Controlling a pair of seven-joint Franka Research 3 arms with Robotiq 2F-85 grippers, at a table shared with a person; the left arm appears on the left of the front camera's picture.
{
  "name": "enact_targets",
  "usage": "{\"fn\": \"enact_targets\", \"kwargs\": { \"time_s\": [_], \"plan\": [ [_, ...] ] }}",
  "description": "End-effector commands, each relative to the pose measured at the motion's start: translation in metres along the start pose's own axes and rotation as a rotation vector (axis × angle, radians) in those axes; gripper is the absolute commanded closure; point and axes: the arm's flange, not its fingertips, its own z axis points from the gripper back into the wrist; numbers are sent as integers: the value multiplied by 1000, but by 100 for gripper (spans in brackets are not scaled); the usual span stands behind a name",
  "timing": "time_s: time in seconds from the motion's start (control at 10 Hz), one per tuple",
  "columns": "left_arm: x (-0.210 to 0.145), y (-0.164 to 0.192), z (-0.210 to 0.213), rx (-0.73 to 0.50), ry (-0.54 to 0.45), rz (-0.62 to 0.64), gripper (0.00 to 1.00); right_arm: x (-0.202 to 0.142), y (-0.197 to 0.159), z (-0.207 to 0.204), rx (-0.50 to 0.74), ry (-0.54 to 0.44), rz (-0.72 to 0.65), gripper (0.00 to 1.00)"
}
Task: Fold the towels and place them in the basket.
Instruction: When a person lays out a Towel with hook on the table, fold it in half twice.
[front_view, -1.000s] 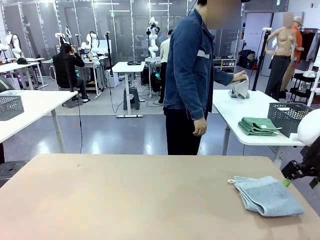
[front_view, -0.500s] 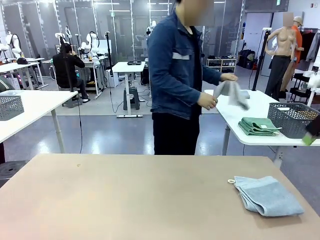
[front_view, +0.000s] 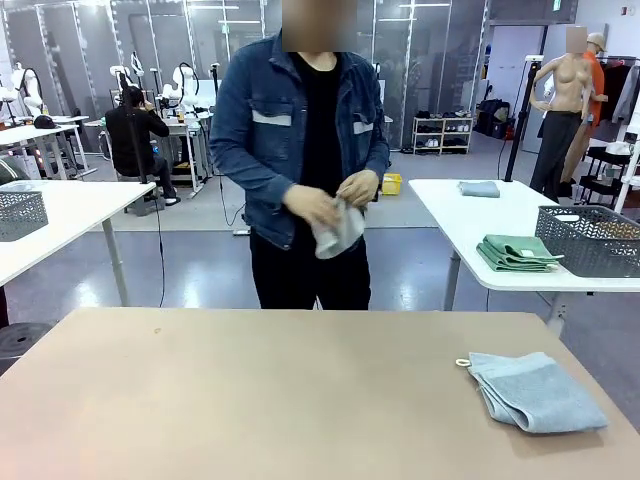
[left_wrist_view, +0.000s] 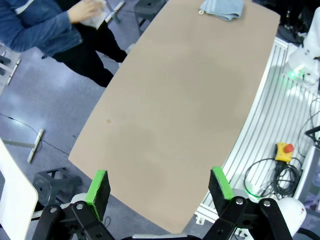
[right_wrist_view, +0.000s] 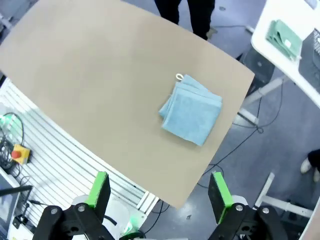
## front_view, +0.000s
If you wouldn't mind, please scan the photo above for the person's left hand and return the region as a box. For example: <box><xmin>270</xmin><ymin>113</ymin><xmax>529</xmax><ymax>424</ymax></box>
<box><xmin>335</xmin><ymin>168</ymin><xmax>381</xmax><ymax>207</ymax></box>

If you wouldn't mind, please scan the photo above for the person's right hand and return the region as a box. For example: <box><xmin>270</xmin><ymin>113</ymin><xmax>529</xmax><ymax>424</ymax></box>
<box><xmin>282</xmin><ymin>183</ymin><xmax>337</xmax><ymax>227</ymax></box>

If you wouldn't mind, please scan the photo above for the pale grey towel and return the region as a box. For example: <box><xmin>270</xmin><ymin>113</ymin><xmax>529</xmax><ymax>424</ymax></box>
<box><xmin>313</xmin><ymin>195</ymin><xmax>367</xmax><ymax>260</ymax></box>

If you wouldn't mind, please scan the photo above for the green towel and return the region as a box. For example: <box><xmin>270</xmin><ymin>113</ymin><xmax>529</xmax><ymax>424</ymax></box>
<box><xmin>481</xmin><ymin>233</ymin><xmax>551</xmax><ymax>261</ymax></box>
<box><xmin>476</xmin><ymin>244</ymin><xmax>566</xmax><ymax>274</ymax></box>

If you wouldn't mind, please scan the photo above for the grey perforated plastic basket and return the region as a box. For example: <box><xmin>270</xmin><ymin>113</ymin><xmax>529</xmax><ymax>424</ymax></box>
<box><xmin>0</xmin><ymin>190</ymin><xmax>50</xmax><ymax>242</ymax></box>
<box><xmin>535</xmin><ymin>205</ymin><xmax>640</xmax><ymax>279</ymax></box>

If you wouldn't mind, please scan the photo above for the light blue towel with loop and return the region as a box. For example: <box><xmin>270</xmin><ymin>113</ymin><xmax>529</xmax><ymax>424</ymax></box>
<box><xmin>453</xmin><ymin>351</ymin><xmax>610</xmax><ymax>435</ymax></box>

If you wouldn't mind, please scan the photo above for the person's right forearm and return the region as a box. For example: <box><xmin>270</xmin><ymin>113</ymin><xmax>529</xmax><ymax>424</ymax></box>
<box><xmin>209</xmin><ymin>139</ymin><xmax>301</xmax><ymax>211</ymax></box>

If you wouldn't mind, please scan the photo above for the person's left forearm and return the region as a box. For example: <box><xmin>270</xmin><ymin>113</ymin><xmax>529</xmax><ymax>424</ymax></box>
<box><xmin>359</xmin><ymin>129</ymin><xmax>392</xmax><ymax>201</ymax></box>

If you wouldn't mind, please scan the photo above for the person in denim jacket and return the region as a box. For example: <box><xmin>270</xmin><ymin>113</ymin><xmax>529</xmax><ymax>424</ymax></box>
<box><xmin>208</xmin><ymin>0</ymin><xmax>392</xmax><ymax>311</ymax></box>

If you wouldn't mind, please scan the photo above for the white side table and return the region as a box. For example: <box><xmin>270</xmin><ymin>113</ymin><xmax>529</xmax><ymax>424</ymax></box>
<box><xmin>408</xmin><ymin>178</ymin><xmax>640</xmax><ymax>341</ymax></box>
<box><xmin>0</xmin><ymin>179</ymin><xmax>157</xmax><ymax>307</ymax></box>

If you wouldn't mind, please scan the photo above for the wooden shoe rack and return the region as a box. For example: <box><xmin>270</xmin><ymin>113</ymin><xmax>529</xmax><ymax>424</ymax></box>
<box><xmin>412</xmin><ymin>115</ymin><xmax>474</xmax><ymax>155</ymax></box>

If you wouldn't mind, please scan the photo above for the blue-grey folded towel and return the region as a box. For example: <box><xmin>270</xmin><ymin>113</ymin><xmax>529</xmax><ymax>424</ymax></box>
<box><xmin>458</xmin><ymin>180</ymin><xmax>501</xmax><ymax>199</ymax></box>

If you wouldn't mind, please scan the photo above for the black bags pile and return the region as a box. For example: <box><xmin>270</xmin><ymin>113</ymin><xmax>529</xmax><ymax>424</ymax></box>
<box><xmin>477</xmin><ymin>98</ymin><xmax>516</xmax><ymax>140</ymax></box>

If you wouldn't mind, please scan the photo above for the black tripod pole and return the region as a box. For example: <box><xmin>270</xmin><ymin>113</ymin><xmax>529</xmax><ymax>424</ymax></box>
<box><xmin>503</xmin><ymin>54</ymin><xmax>544</xmax><ymax>182</ymax></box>

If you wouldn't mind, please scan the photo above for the seated person in black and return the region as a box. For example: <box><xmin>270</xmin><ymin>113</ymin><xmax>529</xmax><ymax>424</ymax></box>
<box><xmin>104</xmin><ymin>85</ymin><xmax>181</xmax><ymax>206</ymax></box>

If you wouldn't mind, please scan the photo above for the bare mannequin with dark trousers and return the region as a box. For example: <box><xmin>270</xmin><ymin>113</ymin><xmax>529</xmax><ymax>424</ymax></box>
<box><xmin>529</xmin><ymin>24</ymin><xmax>596</xmax><ymax>204</ymax></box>

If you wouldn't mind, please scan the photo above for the black shelf cart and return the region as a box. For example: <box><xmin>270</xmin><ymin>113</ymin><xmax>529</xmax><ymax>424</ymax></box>
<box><xmin>574</xmin><ymin>144</ymin><xmax>640</xmax><ymax>209</ymax></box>

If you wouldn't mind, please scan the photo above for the mannequin with orange shirt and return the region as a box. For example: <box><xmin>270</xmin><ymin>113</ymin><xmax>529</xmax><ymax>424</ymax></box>
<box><xmin>582</xmin><ymin>32</ymin><xmax>610</xmax><ymax>129</ymax></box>

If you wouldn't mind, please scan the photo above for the dark hanging garment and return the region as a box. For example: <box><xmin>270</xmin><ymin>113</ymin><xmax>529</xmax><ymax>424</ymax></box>
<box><xmin>602</xmin><ymin>64</ymin><xmax>636</xmax><ymax>124</ymax></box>

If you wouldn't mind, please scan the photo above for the white background workbench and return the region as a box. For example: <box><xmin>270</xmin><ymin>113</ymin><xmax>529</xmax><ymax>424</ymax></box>
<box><xmin>0</xmin><ymin>115</ymin><xmax>96</xmax><ymax>180</ymax></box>

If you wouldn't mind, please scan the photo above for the dark round bag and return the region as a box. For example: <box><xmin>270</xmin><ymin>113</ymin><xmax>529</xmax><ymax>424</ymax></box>
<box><xmin>0</xmin><ymin>157</ymin><xmax>29</xmax><ymax>187</ymax></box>

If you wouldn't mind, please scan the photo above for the dark grey plastic stool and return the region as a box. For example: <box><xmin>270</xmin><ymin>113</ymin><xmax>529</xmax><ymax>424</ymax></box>
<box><xmin>0</xmin><ymin>322</ymin><xmax>54</xmax><ymax>376</ymax></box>

